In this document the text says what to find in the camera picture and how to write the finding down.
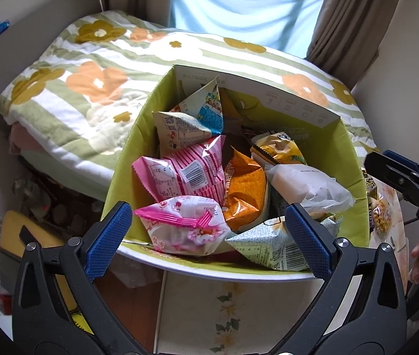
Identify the person's right hand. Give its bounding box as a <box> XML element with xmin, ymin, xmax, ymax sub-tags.
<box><xmin>409</xmin><ymin>243</ymin><xmax>419</xmax><ymax>285</ymax></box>

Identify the clear waffle bag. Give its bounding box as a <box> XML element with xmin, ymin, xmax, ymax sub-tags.
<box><xmin>362</xmin><ymin>169</ymin><xmax>406</xmax><ymax>252</ymax></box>

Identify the yellow stool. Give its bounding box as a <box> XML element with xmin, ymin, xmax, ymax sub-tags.
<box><xmin>0</xmin><ymin>211</ymin><xmax>92</xmax><ymax>333</ymax></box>

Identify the green cardboard snack box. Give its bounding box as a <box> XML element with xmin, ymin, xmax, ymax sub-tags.
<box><xmin>104</xmin><ymin>65</ymin><xmax>369</xmax><ymax>283</ymax></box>

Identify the pale green snack packet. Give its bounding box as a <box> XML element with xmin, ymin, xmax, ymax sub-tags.
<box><xmin>225</xmin><ymin>213</ymin><xmax>343</xmax><ymax>273</ymax></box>

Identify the white wrapped bun packet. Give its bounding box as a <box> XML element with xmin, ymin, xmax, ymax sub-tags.
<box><xmin>264</xmin><ymin>164</ymin><xmax>355</xmax><ymax>218</ymax></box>

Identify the cream floral bedsheet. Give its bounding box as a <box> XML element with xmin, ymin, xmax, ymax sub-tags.
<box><xmin>154</xmin><ymin>272</ymin><xmax>323</xmax><ymax>354</ymax></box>

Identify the yellow chip snack packet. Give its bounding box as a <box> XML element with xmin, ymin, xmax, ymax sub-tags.
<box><xmin>250</xmin><ymin>131</ymin><xmax>306</xmax><ymax>167</ymax></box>

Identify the pink white snack packet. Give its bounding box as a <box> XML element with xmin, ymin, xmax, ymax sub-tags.
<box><xmin>134</xmin><ymin>196</ymin><xmax>231</xmax><ymax>256</ymax></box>

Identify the orange snack packet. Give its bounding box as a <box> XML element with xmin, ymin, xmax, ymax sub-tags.
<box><xmin>222</xmin><ymin>150</ymin><xmax>267</xmax><ymax>233</ymax></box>

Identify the right brown curtain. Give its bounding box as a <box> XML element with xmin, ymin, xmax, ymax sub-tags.
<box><xmin>306</xmin><ymin>0</ymin><xmax>399</xmax><ymax>89</ymax></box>

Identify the pink striped snack packet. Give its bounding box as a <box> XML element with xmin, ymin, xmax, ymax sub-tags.
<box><xmin>132</xmin><ymin>135</ymin><xmax>225</xmax><ymax>204</ymax></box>

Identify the floral striped quilt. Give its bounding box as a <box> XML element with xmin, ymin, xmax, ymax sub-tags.
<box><xmin>0</xmin><ymin>11</ymin><xmax>376</xmax><ymax>200</ymax></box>

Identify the light blue window cloth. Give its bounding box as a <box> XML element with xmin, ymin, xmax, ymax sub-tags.
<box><xmin>169</xmin><ymin>0</ymin><xmax>323</xmax><ymax>58</ymax></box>

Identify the white blue snack packet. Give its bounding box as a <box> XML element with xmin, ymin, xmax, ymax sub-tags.
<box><xmin>152</xmin><ymin>79</ymin><xmax>224</xmax><ymax>156</ymax></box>

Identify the grey bed headboard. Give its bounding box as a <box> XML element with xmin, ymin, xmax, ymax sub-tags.
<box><xmin>0</xmin><ymin>0</ymin><xmax>101</xmax><ymax>123</ymax></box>

